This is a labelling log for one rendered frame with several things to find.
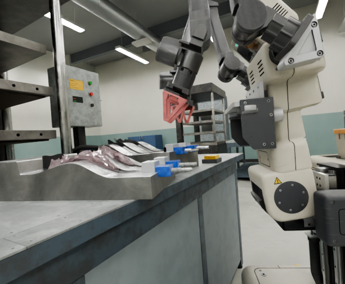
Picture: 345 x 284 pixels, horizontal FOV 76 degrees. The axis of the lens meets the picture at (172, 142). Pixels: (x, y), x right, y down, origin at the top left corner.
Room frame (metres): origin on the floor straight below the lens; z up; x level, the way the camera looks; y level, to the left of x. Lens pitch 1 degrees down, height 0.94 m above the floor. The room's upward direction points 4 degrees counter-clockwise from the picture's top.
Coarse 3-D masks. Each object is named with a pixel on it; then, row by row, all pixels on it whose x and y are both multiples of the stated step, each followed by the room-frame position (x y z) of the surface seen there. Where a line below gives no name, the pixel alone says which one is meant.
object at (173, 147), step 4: (168, 144) 0.87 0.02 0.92; (172, 144) 0.86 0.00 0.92; (176, 144) 0.88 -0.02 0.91; (168, 148) 0.87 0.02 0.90; (172, 148) 0.86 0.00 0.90; (176, 148) 0.85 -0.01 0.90; (180, 148) 0.85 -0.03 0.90; (184, 148) 0.85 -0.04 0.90; (196, 148) 0.83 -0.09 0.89; (176, 152) 0.86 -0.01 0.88; (180, 152) 0.85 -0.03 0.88; (184, 152) 0.85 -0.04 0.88
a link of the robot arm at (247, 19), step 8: (232, 0) 0.60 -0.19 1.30; (240, 0) 0.56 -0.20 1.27; (248, 0) 0.56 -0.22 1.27; (256, 0) 0.56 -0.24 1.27; (232, 8) 0.62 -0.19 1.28; (240, 8) 0.56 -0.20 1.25; (248, 8) 0.56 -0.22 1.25; (256, 8) 0.56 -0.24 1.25; (264, 8) 0.56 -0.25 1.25; (240, 16) 0.56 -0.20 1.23; (248, 16) 0.56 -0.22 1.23; (256, 16) 0.56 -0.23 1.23; (264, 16) 0.56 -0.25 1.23; (232, 24) 0.64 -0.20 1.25; (240, 24) 0.56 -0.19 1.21; (248, 24) 0.56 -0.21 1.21; (256, 24) 0.56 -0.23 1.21; (232, 32) 0.64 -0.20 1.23; (248, 32) 0.58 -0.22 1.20
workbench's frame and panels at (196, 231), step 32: (160, 192) 0.63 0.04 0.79; (192, 192) 0.92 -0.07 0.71; (224, 192) 1.29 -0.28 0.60; (96, 224) 0.43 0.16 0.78; (128, 224) 0.58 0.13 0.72; (160, 224) 0.71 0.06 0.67; (192, 224) 0.91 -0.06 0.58; (224, 224) 1.25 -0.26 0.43; (32, 256) 0.33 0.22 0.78; (64, 256) 0.42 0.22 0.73; (96, 256) 0.48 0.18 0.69; (128, 256) 0.57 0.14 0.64; (160, 256) 0.69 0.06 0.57; (192, 256) 0.89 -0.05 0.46; (224, 256) 1.22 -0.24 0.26
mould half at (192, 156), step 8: (112, 144) 1.00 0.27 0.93; (128, 144) 1.07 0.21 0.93; (144, 144) 1.15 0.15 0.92; (120, 152) 0.94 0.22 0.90; (128, 152) 0.97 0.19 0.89; (144, 152) 1.02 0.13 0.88; (160, 152) 0.84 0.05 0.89; (168, 152) 0.82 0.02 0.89; (192, 152) 0.99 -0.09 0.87; (136, 160) 0.90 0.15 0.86; (144, 160) 0.88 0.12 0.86; (152, 160) 0.86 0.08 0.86; (184, 160) 0.92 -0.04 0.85; (192, 160) 0.99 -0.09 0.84
